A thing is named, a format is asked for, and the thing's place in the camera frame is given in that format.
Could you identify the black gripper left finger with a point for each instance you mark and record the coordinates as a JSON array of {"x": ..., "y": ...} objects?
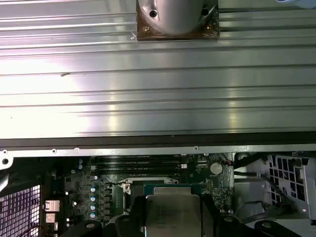
[{"x": 138, "y": 217}]

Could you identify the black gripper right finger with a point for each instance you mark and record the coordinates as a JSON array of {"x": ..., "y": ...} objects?
[{"x": 209, "y": 217}]

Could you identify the silver CPU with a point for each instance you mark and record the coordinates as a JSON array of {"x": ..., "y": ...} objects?
[{"x": 172, "y": 212}]

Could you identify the CPU socket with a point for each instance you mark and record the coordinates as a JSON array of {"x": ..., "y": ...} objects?
[{"x": 126, "y": 195}]

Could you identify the green motherboard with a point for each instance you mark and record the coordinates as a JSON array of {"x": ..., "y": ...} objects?
[{"x": 195, "y": 172}]

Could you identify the silver coin battery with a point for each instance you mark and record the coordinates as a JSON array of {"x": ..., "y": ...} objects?
[{"x": 216, "y": 168}]

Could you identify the silver metal drive cage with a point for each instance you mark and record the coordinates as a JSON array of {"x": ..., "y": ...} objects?
[{"x": 249, "y": 187}]

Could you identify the black open PC case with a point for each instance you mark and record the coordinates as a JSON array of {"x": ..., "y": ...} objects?
[{"x": 148, "y": 150}]

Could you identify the silver rear port block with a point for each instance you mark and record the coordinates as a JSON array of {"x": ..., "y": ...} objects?
[
  {"x": 52, "y": 206},
  {"x": 51, "y": 221}
]

